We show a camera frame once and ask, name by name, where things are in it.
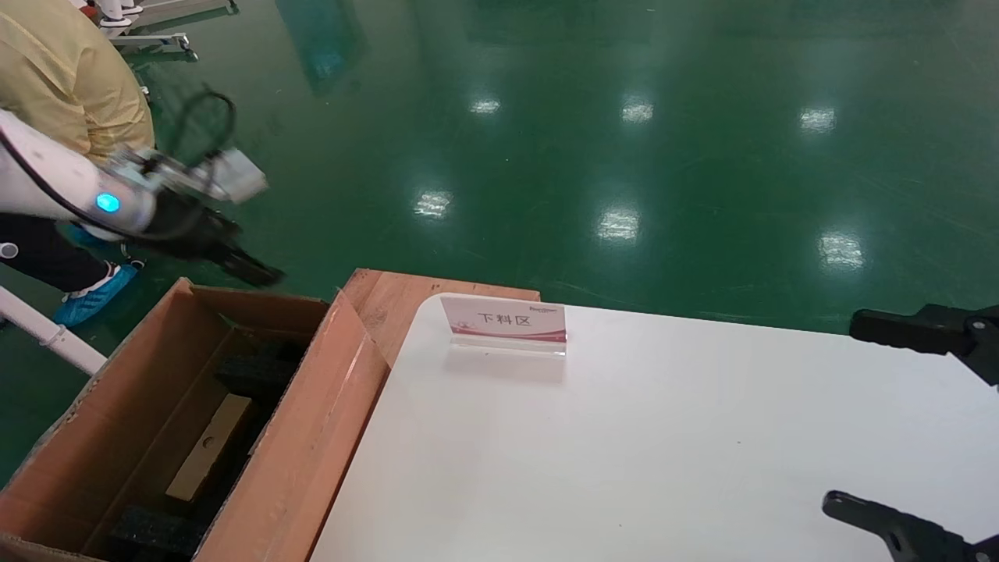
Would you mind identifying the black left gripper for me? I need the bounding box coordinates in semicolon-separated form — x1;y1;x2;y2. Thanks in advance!
144;191;286;289

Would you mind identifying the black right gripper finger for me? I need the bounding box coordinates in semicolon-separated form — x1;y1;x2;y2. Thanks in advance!
821;491;999;562
848;304;999;389

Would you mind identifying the small cardboard box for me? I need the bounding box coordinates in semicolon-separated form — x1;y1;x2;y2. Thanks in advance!
165;393;255;503

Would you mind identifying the large open cardboard box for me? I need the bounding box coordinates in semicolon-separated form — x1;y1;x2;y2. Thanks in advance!
0;278;391;562

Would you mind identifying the black foam block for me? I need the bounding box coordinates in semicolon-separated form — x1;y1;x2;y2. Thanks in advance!
108;505;208;562
215;342;307;400

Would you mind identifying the brown wooden board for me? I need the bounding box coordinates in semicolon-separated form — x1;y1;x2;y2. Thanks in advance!
341;269;542;368

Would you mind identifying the blue shoe cover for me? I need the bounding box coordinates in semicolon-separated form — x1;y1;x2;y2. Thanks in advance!
56;225;126;254
52;264;140;329

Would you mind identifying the white plastic tube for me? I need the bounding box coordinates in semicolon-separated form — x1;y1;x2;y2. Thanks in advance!
0;285;108;376

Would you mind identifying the white metal stand base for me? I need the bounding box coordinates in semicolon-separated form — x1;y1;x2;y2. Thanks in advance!
105;33;196;62
66;0;239;32

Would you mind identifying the acrylic sign with red print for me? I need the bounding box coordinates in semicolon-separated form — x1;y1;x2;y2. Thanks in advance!
439;294;568;357

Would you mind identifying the person in yellow coat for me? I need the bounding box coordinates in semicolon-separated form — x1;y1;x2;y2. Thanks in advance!
0;0;155;294

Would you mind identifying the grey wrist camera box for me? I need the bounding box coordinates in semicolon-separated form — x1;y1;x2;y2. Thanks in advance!
191;148;271;206

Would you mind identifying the thick black looped cable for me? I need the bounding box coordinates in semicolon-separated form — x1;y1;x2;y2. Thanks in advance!
166;91;238;161

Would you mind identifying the black cable with yellow tag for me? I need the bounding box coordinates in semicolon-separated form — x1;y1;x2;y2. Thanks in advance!
0;129;205;243

